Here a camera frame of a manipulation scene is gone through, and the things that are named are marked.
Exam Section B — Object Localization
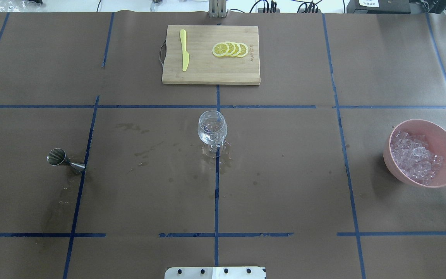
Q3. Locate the bamboo cutting board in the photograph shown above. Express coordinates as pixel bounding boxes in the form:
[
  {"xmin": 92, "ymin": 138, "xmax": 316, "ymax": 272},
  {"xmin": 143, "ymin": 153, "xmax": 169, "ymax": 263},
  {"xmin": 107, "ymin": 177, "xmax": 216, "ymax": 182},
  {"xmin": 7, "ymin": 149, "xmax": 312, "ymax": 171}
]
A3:
[{"xmin": 162, "ymin": 25, "xmax": 261, "ymax": 86}]

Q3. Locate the clear ice cube pile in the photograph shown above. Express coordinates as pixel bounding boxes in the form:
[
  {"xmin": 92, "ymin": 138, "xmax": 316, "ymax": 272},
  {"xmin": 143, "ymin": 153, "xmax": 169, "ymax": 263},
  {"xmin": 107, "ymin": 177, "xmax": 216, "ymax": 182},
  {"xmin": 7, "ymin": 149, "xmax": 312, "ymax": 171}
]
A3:
[{"xmin": 390, "ymin": 130, "xmax": 444, "ymax": 186}]

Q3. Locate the yellow plastic knife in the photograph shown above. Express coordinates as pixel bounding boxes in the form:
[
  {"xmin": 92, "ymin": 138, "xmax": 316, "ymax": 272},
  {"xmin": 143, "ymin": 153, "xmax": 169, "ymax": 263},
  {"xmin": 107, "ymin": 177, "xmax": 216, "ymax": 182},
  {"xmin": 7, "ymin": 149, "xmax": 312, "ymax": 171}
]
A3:
[{"xmin": 179, "ymin": 29, "xmax": 190, "ymax": 72}]

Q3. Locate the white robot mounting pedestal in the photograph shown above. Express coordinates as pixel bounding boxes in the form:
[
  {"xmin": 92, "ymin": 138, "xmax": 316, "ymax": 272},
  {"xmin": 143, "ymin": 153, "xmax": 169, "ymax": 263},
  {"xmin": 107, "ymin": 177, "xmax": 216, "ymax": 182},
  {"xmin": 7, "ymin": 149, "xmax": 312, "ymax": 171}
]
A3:
[{"xmin": 164, "ymin": 266, "xmax": 267, "ymax": 279}]

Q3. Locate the aluminium frame post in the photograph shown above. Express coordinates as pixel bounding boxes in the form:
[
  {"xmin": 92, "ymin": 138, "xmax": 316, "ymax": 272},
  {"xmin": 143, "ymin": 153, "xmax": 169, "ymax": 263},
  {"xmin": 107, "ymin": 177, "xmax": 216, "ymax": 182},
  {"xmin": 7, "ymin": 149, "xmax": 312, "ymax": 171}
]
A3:
[{"xmin": 208, "ymin": 0, "xmax": 228, "ymax": 18}]

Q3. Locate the black box on desk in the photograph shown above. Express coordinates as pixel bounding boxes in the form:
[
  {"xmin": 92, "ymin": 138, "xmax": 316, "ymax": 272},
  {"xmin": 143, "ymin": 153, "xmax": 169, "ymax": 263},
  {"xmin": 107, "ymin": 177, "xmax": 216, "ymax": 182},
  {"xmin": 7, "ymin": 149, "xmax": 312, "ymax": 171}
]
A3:
[{"xmin": 346, "ymin": 0, "xmax": 411, "ymax": 14}]

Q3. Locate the pink plastic bowl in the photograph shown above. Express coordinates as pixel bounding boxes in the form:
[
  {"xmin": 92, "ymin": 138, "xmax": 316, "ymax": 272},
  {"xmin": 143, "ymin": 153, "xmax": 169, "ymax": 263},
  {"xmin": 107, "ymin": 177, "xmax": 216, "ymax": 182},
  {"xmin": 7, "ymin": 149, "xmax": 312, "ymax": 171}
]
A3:
[{"xmin": 383, "ymin": 119, "xmax": 446, "ymax": 188}]

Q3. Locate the clear wine glass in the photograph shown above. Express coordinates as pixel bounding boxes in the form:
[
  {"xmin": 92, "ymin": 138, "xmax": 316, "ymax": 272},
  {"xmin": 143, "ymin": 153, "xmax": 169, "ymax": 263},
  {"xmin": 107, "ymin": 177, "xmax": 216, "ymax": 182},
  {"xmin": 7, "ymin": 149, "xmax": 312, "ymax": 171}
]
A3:
[{"xmin": 197, "ymin": 110, "xmax": 228, "ymax": 158}]

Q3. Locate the steel double jigger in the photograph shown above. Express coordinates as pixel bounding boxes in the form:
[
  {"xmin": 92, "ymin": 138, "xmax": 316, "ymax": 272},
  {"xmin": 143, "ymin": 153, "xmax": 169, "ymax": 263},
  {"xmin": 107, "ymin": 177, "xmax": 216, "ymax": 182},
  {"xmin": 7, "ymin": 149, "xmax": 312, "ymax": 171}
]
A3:
[{"xmin": 46, "ymin": 148, "xmax": 86, "ymax": 174}]

